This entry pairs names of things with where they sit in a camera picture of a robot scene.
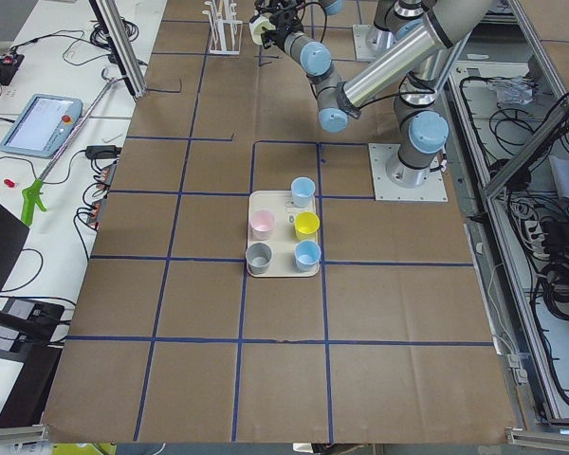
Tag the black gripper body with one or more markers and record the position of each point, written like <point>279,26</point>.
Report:
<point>274,35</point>

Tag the white plastic cup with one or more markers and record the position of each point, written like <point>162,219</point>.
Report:
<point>259,26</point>

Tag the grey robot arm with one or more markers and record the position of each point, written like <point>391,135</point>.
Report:
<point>428,40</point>
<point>316,61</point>

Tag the light blue cup at edge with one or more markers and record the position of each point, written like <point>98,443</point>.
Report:
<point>302,191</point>

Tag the pink plastic cup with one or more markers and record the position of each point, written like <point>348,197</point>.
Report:
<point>261,223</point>

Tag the yellow plastic cup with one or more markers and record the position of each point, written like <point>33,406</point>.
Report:
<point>306,225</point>

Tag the light blue plastic cup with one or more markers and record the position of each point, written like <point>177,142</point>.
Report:
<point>307,254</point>

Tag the grey plastic cup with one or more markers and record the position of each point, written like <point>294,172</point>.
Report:
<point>258,258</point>

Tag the cream rectangular tray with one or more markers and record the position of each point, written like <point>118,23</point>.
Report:
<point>283,239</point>

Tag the black power adapter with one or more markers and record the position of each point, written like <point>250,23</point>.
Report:
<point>102,152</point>

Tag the blue teach pendant tablet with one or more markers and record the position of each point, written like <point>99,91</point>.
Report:
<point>43,126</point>

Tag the green reach grabber tool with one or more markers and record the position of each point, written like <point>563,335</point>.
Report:
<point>32,194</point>

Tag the white wire cup rack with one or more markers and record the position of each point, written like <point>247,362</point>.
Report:
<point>225,27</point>

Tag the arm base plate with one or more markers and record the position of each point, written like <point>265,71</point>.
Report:
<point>370,42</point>
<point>394,182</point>

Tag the aluminium frame post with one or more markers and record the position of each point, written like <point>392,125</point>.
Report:
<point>111,23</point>

